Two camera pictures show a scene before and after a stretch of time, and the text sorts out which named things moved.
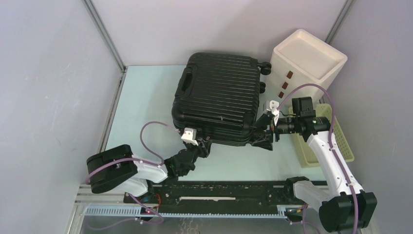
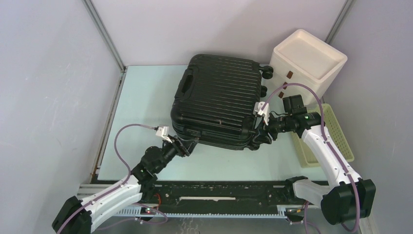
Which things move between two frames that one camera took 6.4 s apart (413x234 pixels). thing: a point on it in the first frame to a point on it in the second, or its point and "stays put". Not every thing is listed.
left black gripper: (203, 150) to (185, 149)
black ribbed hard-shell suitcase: (218, 95) stays put
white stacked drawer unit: (302, 66) stays put
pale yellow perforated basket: (306, 155) stays put
